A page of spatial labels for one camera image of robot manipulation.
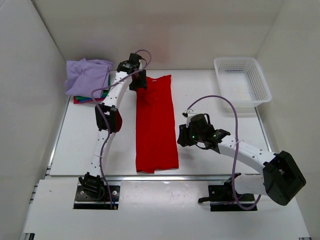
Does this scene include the aluminium table rail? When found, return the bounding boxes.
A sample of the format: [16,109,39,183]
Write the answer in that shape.
[46,174,232,183]

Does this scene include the lilac folded t-shirt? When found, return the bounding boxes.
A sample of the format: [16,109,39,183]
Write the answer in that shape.
[64,58,113,99]

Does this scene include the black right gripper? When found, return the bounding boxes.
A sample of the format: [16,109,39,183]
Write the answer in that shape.
[177,122,204,147]

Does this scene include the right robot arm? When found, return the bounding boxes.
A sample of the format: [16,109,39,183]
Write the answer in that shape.
[177,110,307,206]

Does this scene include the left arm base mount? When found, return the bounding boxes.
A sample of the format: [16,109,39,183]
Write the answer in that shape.
[73,172,121,210]

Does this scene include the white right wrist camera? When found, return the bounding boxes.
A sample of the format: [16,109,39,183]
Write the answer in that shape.
[182,108,198,128]

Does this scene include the white plastic basket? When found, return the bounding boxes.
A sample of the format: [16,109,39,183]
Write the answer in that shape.
[213,57,272,115]

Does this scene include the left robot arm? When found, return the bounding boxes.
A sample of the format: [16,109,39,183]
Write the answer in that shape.
[79,50,150,201]

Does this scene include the blue folded t-shirt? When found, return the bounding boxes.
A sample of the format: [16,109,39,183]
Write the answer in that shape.
[78,98,101,103]

